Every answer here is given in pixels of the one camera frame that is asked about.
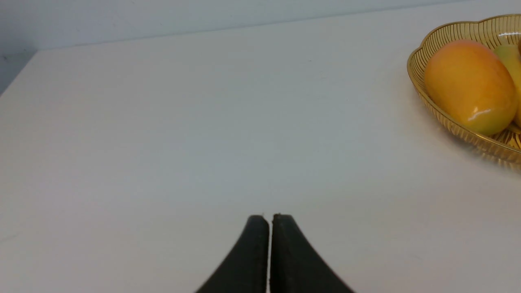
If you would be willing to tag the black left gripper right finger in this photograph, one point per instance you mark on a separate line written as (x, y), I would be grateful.
(295, 267)

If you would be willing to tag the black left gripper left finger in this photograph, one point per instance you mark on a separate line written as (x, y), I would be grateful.
(244, 269)

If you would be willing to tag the orange yellow mango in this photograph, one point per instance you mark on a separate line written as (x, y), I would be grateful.
(470, 83)

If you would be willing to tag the green fruit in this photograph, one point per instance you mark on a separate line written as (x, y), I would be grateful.
(510, 57)

